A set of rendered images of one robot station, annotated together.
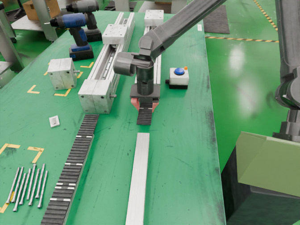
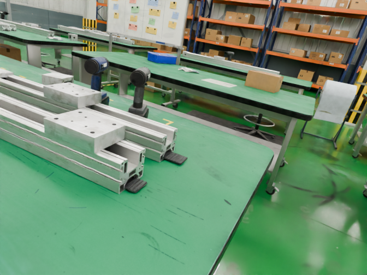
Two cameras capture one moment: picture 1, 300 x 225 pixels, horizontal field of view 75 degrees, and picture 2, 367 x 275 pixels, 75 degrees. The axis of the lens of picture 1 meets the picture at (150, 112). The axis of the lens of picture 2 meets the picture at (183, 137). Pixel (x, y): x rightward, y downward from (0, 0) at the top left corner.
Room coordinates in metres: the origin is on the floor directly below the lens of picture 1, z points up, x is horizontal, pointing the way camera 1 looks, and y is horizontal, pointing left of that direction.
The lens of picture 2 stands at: (1.67, -0.47, 1.14)
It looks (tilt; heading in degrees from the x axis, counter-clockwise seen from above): 23 degrees down; 107
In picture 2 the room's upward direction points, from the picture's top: 10 degrees clockwise
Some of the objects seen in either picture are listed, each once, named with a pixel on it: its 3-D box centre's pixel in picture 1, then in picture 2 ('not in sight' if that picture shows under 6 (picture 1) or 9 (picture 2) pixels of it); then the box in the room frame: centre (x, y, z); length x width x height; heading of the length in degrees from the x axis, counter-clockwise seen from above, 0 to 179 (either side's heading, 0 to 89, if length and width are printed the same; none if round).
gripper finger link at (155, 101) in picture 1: (148, 102); not in sight; (0.54, 0.00, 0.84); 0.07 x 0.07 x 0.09; 87
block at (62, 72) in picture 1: (66, 73); (57, 85); (0.74, 0.37, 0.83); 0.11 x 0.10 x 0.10; 102
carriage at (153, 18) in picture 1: (154, 19); (86, 133); (1.27, -0.03, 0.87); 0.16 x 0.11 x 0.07; 177
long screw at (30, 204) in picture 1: (35, 186); not in sight; (0.25, 0.32, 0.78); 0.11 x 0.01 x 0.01; 11
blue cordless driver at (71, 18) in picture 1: (71, 38); (99, 82); (0.97, 0.39, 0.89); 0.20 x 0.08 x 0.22; 109
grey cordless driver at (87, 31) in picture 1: (83, 22); (140, 94); (1.18, 0.39, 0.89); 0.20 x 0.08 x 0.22; 109
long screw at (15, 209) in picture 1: (20, 191); not in sight; (0.23, 0.35, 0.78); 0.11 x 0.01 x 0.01; 12
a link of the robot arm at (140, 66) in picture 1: (143, 69); not in sight; (0.54, 0.02, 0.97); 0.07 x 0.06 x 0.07; 71
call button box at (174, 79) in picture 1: (176, 77); not in sight; (0.73, -0.12, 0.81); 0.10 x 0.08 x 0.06; 87
